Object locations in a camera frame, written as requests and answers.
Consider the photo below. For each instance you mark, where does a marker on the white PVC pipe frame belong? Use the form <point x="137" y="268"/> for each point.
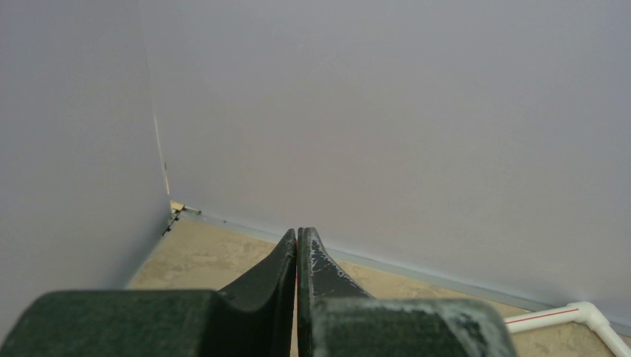
<point x="582" y="312"/>

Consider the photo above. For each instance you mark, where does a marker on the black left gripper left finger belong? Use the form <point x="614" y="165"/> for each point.
<point x="251" y="316"/>

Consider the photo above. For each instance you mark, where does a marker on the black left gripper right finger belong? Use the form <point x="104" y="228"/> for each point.
<point x="337" y="317"/>

